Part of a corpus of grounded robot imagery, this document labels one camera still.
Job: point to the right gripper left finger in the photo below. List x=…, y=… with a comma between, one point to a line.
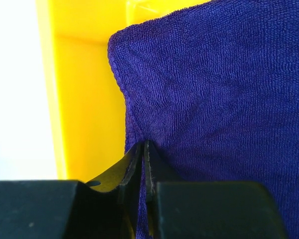
x=106, y=207

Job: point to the yellow plastic tray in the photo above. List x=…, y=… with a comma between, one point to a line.
x=89, y=99

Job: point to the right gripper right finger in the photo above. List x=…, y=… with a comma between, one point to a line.
x=180, y=209

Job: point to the purple towel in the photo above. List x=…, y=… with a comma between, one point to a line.
x=259, y=124

